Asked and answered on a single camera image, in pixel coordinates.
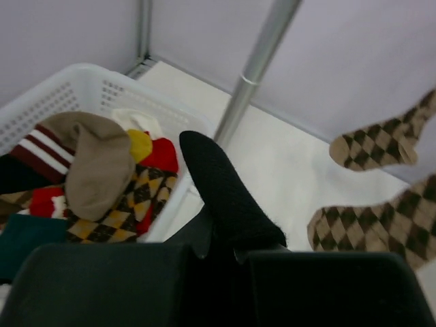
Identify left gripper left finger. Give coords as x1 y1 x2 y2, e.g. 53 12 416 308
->
1 208 217 326

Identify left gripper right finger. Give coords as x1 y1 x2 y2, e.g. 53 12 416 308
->
234 245 435 326

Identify black striped sock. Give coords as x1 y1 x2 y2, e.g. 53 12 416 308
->
179 131 287 250

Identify brown argyle sock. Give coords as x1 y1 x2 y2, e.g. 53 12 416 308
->
329 89 435 172
307 174 435 270
0 163 180 245

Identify dark teal sock in basket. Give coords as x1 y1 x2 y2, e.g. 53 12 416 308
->
1 214 67 283

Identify red sock in basket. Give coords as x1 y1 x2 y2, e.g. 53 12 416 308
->
139 138 179 173

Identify yellow sock in basket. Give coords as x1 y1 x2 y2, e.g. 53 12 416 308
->
127 129 153 164

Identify white sock in basket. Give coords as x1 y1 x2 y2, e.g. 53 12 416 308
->
111 108 164 139

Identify white laundry basket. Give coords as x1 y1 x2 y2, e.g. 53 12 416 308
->
1 63 214 242

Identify white clothes rack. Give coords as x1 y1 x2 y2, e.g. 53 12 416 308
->
214 0 302 148

